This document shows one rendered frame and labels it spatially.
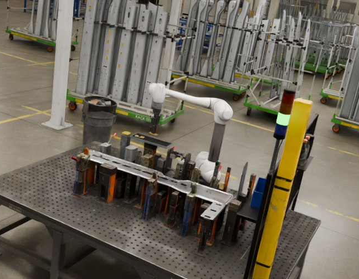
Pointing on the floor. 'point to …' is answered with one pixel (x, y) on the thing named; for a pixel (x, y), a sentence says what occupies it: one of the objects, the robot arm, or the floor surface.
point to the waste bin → (97, 118)
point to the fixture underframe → (60, 264)
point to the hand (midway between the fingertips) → (154, 129)
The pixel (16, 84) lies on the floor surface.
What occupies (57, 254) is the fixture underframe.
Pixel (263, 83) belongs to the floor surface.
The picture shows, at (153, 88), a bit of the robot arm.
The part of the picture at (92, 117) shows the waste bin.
